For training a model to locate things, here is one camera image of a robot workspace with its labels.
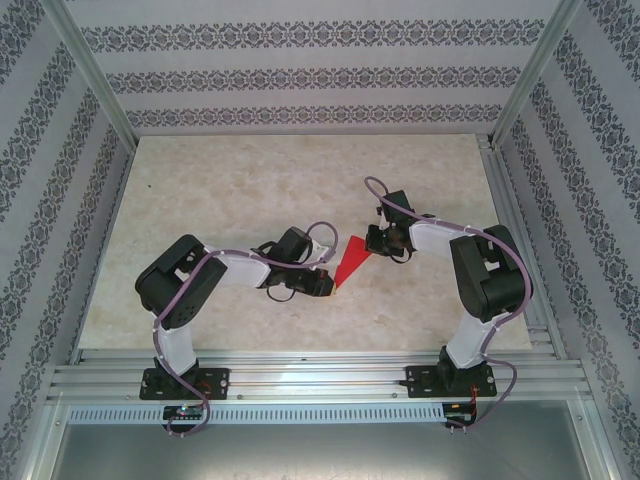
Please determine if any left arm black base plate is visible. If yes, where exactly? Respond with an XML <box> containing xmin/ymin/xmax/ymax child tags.
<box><xmin>139</xmin><ymin>367</ymin><xmax>231</xmax><ymax>401</ymax></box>

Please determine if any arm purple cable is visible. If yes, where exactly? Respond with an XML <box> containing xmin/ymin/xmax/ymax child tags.
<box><xmin>363</xmin><ymin>175</ymin><xmax>534</xmax><ymax>435</ymax></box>
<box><xmin>151</xmin><ymin>220</ymin><xmax>342</xmax><ymax>441</ymax></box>

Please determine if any slotted grey cable duct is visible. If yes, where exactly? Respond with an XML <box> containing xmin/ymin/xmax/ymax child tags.
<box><xmin>67</xmin><ymin>404</ymin><xmax>449</xmax><ymax>425</ymax></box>

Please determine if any grey sheet metal panel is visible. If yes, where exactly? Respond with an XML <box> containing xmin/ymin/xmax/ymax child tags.
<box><xmin>49</xmin><ymin>422</ymin><xmax>606</xmax><ymax>480</ymax></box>

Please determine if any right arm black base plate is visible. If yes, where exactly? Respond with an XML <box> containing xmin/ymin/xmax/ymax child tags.
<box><xmin>405</xmin><ymin>364</ymin><xmax>497</xmax><ymax>400</ymax></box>

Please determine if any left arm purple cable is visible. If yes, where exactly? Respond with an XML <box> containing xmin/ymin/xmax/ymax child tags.
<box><xmin>151</xmin><ymin>220</ymin><xmax>342</xmax><ymax>441</ymax></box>

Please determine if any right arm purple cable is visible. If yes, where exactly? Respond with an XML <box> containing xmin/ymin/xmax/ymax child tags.
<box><xmin>363</xmin><ymin>175</ymin><xmax>534</xmax><ymax>435</ymax></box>

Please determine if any aluminium table edge rail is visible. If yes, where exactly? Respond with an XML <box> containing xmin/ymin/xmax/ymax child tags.
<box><xmin>477</xmin><ymin>132</ymin><xmax>569</xmax><ymax>361</ymax></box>

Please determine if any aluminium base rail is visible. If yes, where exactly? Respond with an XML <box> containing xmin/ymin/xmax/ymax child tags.
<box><xmin>45</xmin><ymin>348</ymin><xmax>596</xmax><ymax>404</ymax></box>

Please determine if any aluminium frame post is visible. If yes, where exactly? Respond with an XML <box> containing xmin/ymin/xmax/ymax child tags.
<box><xmin>47</xmin><ymin>0</ymin><xmax>140</xmax><ymax>147</ymax></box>
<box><xmin>489</xmin><ymin>0</ymin><xmax>591</xmax><ymax>149</ymax></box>

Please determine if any red cloth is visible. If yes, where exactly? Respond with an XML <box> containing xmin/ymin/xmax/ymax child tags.
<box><xmin>333</xmin><ymin>234</ymin><xmax>374</xmax><ymax>291</ymax></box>

